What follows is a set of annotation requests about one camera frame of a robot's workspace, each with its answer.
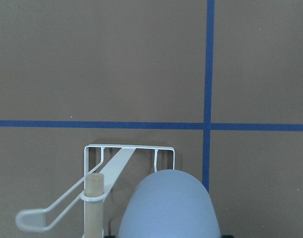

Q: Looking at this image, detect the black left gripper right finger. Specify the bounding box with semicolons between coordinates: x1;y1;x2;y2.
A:
221;235;234;238

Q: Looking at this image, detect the light blue plastic cup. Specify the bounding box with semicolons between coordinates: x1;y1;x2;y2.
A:
118;170;222;238

